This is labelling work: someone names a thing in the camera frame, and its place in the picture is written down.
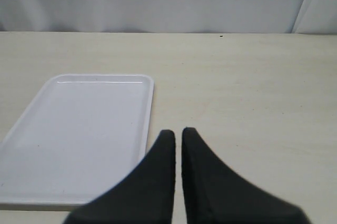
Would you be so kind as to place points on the white plastic tray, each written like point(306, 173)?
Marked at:
point(79, 137)

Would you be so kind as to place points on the white fabric backdrop curtain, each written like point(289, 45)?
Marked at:
point(170, 16)

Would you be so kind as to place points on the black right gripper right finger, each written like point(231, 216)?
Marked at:
point(214, 193)

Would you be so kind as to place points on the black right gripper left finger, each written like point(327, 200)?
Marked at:
point(146, 195)

